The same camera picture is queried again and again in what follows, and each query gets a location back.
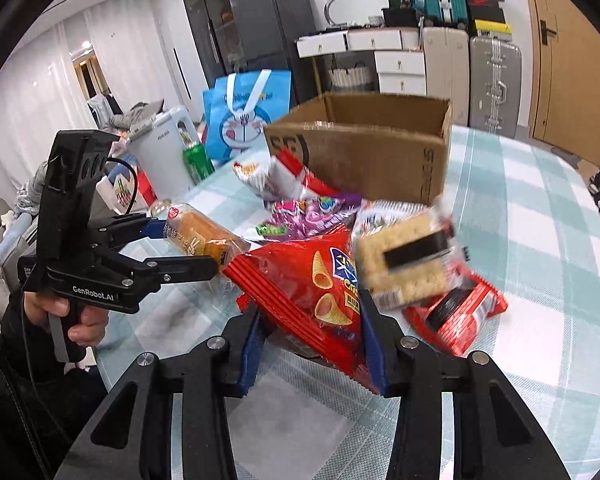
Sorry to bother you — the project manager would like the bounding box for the bread bun clear wrapper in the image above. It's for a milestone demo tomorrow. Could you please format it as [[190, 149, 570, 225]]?
[[163, 204, 250, 269]]

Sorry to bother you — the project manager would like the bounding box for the red corn chips bag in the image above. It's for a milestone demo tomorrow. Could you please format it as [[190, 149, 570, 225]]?
[[224, 226, 377, 392]]

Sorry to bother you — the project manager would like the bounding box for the cracker sandwich clear pack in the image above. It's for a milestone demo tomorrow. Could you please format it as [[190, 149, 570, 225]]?
[[351, 200, 464, 312]]

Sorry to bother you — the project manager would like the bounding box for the person's left hand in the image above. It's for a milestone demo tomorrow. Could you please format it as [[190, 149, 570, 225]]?
[[22, 290, 110, 348]]

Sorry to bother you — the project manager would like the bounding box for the white electric kettle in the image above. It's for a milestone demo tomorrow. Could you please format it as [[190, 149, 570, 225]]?
[[126, 105, 199, 200]]

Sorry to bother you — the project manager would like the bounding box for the red black snack packet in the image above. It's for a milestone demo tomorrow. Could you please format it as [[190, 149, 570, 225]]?
[[403, 263, 508, 356]]

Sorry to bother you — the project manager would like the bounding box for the white red noodle snack bag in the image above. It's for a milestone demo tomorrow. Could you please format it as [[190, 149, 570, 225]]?
[[232, 148, 340, 202]]

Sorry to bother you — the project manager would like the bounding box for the blue Doraemon tote bag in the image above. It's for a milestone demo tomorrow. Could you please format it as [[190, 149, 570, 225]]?
[[202, 70, 291, 162]]

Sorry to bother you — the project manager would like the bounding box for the purple candy bag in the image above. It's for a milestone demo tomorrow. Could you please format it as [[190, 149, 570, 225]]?
[[254, 194, 362, 242]]

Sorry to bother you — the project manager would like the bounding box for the checked green tablecloth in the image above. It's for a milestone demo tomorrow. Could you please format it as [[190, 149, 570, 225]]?
[[94, 123, 600, 480]]

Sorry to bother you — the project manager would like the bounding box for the black refrigerator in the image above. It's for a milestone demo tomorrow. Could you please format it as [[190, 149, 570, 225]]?
[[230, 0, 316, 106]]

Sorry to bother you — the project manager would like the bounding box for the cardboard SF Express box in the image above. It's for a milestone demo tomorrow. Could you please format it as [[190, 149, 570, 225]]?
[[264, 92, 452, 205]]

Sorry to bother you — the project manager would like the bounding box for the dark glass cabinet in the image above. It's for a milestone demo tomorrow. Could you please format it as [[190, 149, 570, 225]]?
[[184, 0, 244, 88]]

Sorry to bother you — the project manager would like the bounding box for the woven laundry basket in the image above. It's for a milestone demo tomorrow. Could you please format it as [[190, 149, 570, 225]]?
[[328, 63, 374, 92]]

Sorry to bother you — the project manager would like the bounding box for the white drawer desk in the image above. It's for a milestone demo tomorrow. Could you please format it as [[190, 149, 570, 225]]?
[[296, 27, 427, 96]]

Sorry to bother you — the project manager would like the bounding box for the oval mirror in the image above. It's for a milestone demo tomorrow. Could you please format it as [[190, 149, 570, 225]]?
[[323, 0, 388, 27]]

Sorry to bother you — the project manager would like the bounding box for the silver aluminium suitcase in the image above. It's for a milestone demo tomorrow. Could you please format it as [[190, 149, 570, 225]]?
[[469, 37, 521, 138]]

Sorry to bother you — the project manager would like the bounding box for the beige hard suitcase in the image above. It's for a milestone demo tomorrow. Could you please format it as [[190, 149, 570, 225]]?
[[422, 27, 470, 127]]

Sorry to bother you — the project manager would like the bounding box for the wooden door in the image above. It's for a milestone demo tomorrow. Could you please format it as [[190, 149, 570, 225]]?
[[528, 0, 600, 167]]

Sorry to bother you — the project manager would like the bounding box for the stack of shoe boxes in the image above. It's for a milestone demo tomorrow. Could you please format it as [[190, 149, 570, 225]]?
[[466, 0, 513, 42]]

